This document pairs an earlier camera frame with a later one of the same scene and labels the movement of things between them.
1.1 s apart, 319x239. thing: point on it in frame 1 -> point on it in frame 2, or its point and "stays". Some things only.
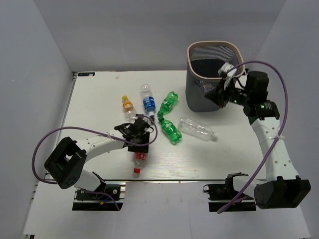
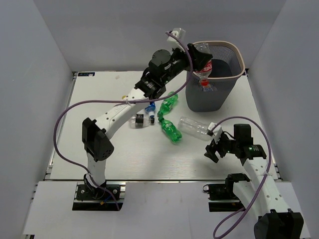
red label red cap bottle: (138, 161) -> (207, 68)
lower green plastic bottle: (173, 134) stays
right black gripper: (218, 97) -> (212, 149)
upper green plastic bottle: (167, 103) stays
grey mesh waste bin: (204, 59) stays
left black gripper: (138, 149) -> (199, 59)
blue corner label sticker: (86, 73) stays
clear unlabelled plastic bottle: (198, 129) stays
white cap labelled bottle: (208, 87) stays
